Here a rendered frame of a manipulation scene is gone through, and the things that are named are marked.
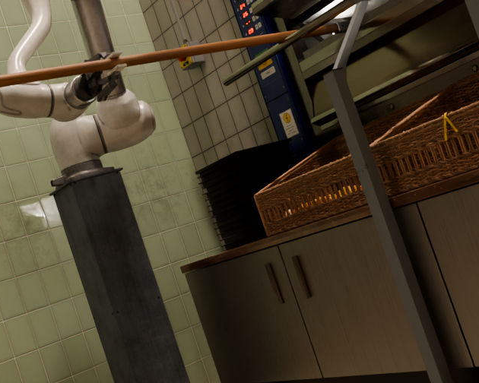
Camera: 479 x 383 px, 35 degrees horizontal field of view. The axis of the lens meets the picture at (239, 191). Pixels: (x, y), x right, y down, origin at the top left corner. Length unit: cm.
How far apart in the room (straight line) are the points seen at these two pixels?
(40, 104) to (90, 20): 55
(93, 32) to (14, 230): 92
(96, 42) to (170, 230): 109
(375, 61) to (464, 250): 100
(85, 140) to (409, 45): 120
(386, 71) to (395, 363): 102
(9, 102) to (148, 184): 134
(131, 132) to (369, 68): 90
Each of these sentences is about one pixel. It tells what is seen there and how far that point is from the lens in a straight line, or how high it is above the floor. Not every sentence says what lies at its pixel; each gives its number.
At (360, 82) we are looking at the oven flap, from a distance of 282.
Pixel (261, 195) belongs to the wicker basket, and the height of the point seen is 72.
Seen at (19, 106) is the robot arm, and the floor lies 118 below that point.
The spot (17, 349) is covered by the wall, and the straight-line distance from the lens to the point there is 319.
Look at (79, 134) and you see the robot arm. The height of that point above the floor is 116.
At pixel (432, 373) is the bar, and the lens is 212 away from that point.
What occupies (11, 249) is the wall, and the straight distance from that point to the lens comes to 323.
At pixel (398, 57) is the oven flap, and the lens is 270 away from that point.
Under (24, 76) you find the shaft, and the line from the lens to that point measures 203.
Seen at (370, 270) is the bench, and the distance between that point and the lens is 221.
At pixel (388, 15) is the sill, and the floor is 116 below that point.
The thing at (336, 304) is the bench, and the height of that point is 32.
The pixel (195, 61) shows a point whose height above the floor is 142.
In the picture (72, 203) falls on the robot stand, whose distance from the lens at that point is 284.
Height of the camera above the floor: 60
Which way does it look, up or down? 3 degrees up
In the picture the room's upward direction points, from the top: 19 degrees counter-clockwise
